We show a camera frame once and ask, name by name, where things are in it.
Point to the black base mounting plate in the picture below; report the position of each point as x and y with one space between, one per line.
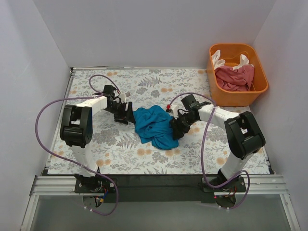
153 188

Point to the blue t shirt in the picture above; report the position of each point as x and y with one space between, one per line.
153 125

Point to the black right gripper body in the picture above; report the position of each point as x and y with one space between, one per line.
180 125

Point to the pink t shirt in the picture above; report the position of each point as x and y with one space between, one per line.
230 79

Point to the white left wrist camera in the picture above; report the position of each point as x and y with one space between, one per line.
122 97

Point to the orange plastic bin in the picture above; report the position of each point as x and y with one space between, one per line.
230 52

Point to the white t shirt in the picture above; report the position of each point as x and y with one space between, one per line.
244 61

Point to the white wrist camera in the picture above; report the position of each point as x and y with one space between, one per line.
122 97
173 110

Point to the aluminium frame rail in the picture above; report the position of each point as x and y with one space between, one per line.
54 206

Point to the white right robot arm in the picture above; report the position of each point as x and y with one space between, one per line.
244 135

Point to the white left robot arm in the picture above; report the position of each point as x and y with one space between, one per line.
77 124

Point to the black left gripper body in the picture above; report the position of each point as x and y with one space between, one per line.
125 112

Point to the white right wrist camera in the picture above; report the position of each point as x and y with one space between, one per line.
173 110

